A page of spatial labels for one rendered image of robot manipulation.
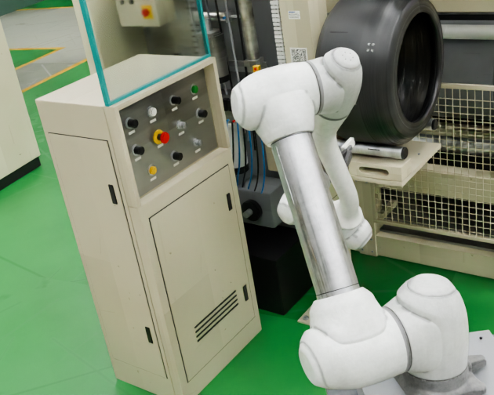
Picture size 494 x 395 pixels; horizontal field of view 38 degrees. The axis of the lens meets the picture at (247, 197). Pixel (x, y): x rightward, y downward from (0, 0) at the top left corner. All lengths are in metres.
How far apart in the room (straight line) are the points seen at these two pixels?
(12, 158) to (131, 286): 2.94
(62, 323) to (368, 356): 2.33
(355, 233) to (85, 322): 1.85
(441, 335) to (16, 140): 4.33
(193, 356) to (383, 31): 1.44
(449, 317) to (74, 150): 1.48
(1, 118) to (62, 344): 2.35
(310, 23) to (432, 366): 1.44
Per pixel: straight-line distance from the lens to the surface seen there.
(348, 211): 2.08
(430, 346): 1.66
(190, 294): 2.80
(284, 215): 2.17
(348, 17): 2.51
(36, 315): 3.83
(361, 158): 2.69
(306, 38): 2.71
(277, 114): 1.64
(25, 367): 3.50
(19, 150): 5.59
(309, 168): 1.63
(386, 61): 2.42
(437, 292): 1.65
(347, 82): 1.70
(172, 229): 2.65
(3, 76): 5.49
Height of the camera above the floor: 1.95
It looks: 26 degrees down
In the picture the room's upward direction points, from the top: 9 degrees counter-clockwise
